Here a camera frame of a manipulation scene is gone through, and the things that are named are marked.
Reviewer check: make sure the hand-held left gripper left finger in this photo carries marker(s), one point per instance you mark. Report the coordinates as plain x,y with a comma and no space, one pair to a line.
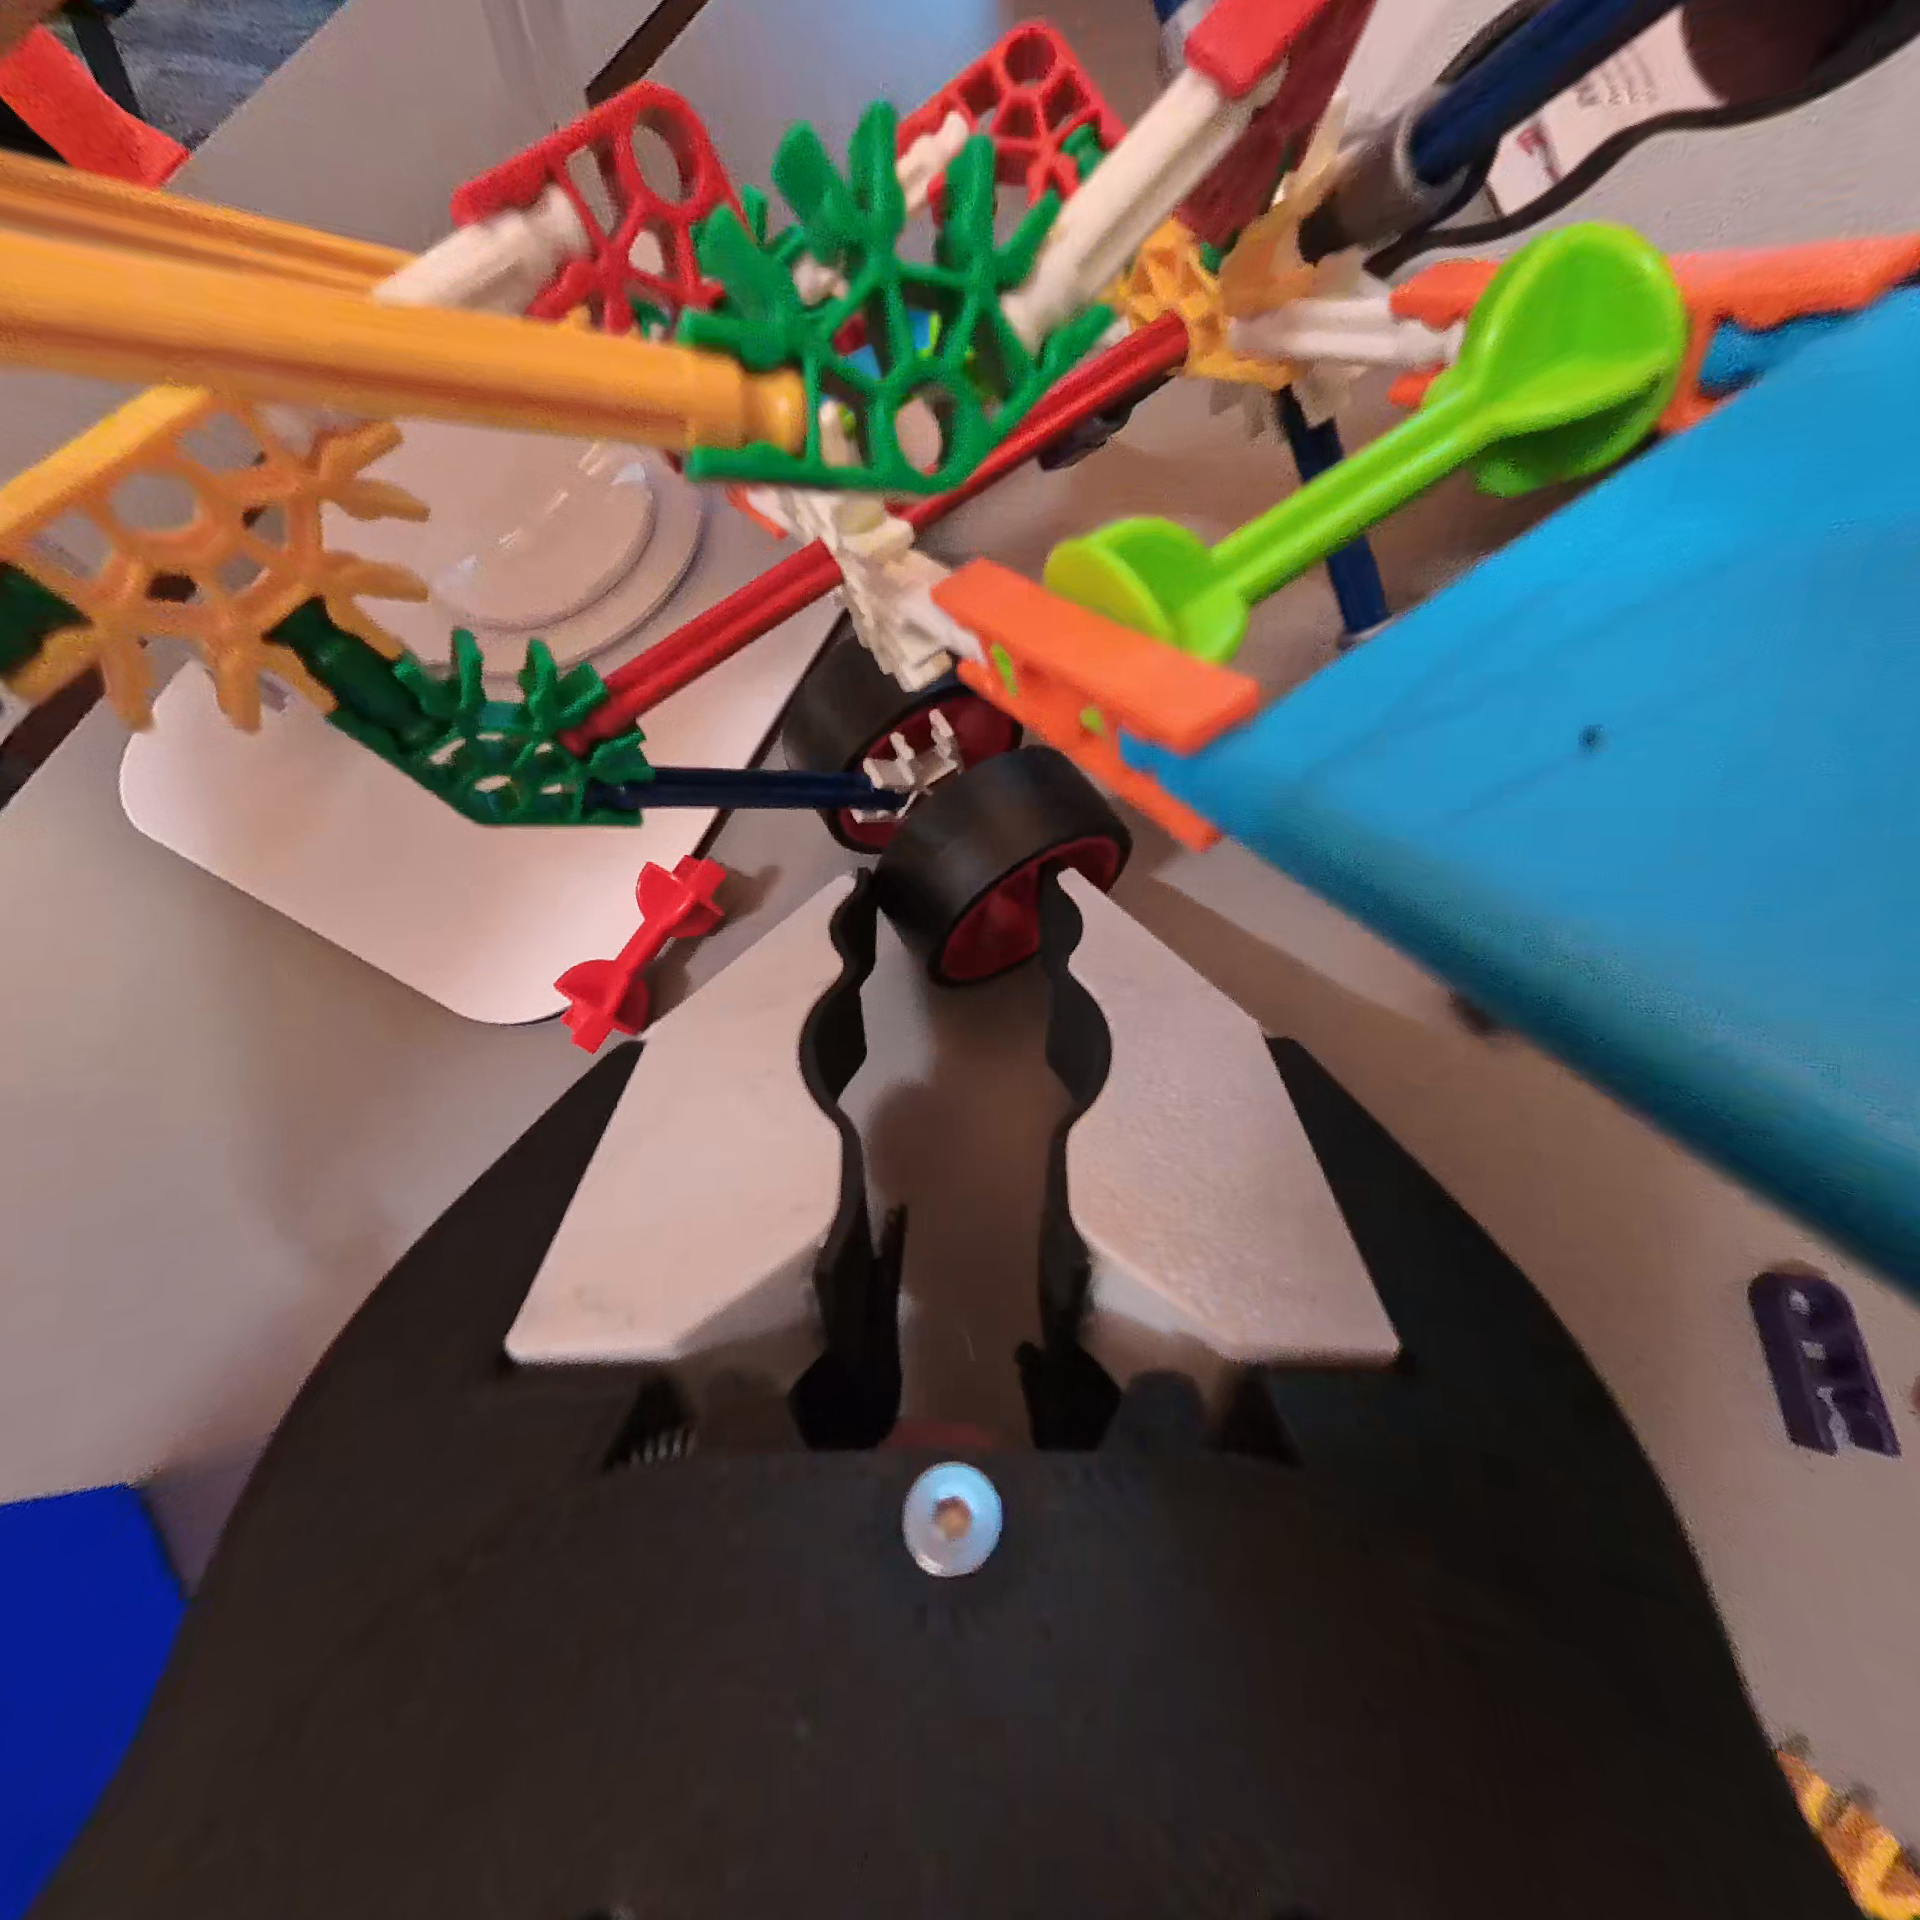
675,1199

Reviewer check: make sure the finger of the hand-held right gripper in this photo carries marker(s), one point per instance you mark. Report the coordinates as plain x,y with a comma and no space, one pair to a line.
1831,165

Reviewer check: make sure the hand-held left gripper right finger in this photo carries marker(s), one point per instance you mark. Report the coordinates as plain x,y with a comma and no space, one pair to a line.
1231,1214

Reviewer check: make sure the red toy wheel black tyre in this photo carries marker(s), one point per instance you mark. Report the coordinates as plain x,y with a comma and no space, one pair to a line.
840,704
976,840

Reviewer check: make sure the colourful toy construction model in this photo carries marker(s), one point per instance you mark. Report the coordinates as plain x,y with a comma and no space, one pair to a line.
1651,825

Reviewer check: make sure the red toy connector piece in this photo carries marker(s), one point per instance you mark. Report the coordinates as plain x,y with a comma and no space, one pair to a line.
639,952

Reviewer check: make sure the white tilted reading stand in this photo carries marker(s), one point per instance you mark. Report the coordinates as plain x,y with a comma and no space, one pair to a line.
375,901

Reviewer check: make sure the small purple toy connector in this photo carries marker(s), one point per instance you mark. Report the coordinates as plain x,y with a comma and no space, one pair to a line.
1778,1365

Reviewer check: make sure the yellow toy connector piece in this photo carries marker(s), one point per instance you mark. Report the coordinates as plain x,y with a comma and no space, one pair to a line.
1845,1830

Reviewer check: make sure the orange traffic cone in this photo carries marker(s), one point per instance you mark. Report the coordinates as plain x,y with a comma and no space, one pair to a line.
90,112

